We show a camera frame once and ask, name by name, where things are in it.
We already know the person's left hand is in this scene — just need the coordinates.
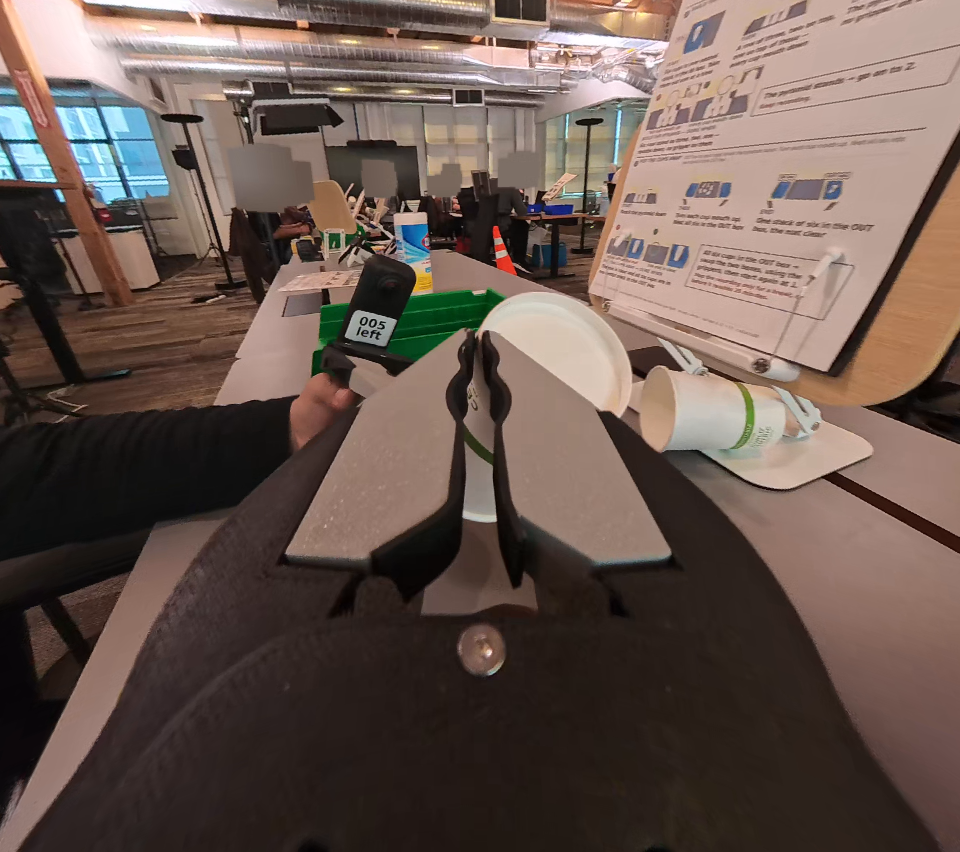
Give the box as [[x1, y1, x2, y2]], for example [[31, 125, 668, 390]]
[[291, 372, 359, 451]]

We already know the wooden support post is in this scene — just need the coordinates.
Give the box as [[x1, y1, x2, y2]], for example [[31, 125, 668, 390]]
[[0, 0, 136, 310]]

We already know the white paper cup green band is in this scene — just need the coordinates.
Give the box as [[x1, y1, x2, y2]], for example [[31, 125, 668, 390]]
[[459, 291, 635, 524], [639, 366, 807, 454]]

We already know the black studio light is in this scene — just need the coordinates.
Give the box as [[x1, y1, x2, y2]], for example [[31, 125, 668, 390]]
[[251, 104, 346, 137]]

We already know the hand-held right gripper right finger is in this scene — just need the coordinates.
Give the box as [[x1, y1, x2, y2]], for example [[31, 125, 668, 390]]
[[480, 333, 674, 589]]

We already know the person's left forearm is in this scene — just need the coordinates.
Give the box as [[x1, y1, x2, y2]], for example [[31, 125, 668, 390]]
[[0, 396, 297, 562]]

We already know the disinfectant wipes canister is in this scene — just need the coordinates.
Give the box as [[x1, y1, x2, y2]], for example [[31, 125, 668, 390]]
[[393, 210, 436, 296]]

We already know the green plastic bin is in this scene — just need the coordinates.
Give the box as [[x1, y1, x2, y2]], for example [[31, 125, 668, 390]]
[[313, 289, 507, 382]]

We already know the black floor lamp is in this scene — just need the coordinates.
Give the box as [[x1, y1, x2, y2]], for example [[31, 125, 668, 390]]
[[159, 113, 250, 292], [572, 117, 606, 256]]

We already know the plain wooden board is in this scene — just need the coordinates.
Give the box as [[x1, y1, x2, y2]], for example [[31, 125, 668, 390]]
[[309, 180, 361, 239]]

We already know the printed instruction sheet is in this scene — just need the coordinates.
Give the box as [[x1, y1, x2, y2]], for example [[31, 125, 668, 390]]
[[588, 0, 960, 374]]

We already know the metal page holder wire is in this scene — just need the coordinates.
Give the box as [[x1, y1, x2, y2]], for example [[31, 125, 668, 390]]
[[771, 248, 847, 359]]

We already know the black monitor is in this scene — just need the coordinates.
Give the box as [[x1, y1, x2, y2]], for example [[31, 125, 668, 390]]
[[324, 143, 420, 198]]

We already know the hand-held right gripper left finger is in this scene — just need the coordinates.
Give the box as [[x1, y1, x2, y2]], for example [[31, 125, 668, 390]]
[[285, 330, 479, 604]]

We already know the silver ventilation duct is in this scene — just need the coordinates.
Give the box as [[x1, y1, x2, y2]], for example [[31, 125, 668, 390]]
[[52, 0, 670, 97]]

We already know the printed paper sheet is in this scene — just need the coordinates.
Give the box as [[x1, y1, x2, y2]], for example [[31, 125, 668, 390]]
[[279, 269, 370, 295]]

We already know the white sheet holder bar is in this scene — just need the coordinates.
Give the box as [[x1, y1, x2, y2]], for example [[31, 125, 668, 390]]
[[600, 297, 802, 384]]

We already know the white hand tool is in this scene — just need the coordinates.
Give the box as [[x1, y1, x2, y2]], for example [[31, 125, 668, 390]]
[[339, 222, 399, 265]]

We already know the brown jacket on rack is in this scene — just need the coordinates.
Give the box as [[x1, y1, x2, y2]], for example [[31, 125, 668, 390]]
[[227, 207, 265, 304]]

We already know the wooden display board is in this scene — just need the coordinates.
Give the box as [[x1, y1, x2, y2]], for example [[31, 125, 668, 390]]
[[588, 0, 960, 408]]

